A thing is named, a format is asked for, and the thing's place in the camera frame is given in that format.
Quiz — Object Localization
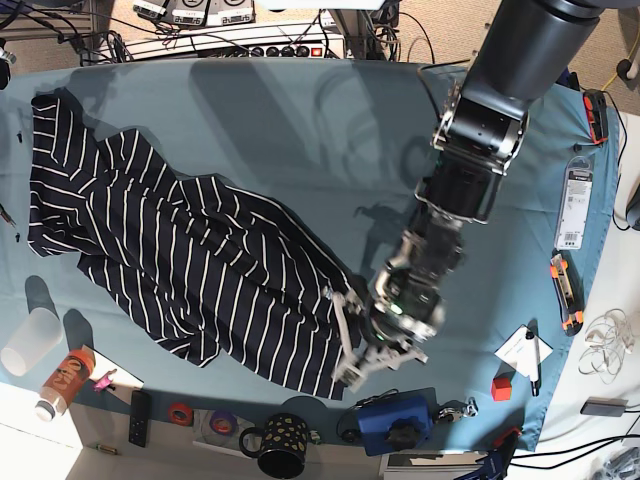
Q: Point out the white power strip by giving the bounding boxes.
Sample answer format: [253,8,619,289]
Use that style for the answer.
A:
[196,43,341,59]

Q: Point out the black remote control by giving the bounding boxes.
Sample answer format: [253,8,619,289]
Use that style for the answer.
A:
[128,390,152,448]

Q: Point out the green yellow battery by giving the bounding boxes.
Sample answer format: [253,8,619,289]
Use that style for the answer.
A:
[95,444,119,456]

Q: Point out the teal table cloth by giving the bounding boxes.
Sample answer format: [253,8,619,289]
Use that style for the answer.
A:
[1,59,618,449]

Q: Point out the red cube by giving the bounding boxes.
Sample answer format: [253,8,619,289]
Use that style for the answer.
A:
[490,376,512,402]

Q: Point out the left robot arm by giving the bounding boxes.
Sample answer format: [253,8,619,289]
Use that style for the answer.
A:
[332,1,610,387]

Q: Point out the red black clamp tool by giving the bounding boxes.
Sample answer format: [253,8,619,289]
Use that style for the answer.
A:
[583,89,609,145]

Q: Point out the metal carabiner keys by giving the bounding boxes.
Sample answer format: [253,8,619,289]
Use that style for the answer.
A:
[433,397,479,424]

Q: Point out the red tape roll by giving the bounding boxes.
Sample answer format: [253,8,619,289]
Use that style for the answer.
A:
[168,402,194,427]

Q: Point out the grey flat device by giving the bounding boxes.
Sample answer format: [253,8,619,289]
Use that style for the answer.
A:
[580,398,627,417]

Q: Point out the white paper card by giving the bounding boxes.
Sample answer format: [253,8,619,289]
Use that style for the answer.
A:
[494,325,553,378]

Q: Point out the orange black utility knife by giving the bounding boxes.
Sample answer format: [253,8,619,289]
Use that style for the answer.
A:
[550,250,584,337]

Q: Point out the blue black clamp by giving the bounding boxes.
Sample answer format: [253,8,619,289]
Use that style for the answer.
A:
[557,68,581,91]

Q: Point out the purple tape roll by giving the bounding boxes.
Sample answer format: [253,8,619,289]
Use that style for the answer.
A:
[209,410,238,436]

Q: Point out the white black marker pen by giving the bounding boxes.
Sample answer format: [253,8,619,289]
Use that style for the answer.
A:
[525,330,540,397]

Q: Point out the grey blister package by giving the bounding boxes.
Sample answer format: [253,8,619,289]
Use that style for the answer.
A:
[554,156,593,251]

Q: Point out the orange labelled bottle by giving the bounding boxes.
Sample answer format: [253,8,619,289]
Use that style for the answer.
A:
[34,349,95,422]

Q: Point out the translucent plastic cup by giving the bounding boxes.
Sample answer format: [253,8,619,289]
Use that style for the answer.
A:
[1,307,63,376]

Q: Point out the navy white striped t-shirt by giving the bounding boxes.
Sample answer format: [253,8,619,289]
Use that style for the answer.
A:
[28,95,352,400]

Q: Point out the black mug yellow pattern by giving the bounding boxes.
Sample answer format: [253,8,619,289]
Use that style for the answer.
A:
[238,413,310,479]

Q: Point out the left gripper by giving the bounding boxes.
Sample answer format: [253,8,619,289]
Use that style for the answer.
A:
[323,287,445,373]

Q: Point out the white coiled cable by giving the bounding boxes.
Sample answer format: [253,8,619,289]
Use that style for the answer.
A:
[577,308,636,385]

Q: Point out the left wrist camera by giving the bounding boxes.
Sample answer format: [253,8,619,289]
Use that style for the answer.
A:
[332,292,366,392]

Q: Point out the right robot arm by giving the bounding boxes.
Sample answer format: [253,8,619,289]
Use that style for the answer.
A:
[0,38,16,90]

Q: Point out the blue handled tool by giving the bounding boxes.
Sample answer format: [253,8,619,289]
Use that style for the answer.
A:
[456,427,521,480]

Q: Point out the pink small figurine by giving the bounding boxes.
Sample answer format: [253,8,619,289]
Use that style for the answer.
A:
[93,369,117,393]

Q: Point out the blue box with knob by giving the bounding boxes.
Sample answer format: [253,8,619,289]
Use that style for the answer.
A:
[356,396,433,457]

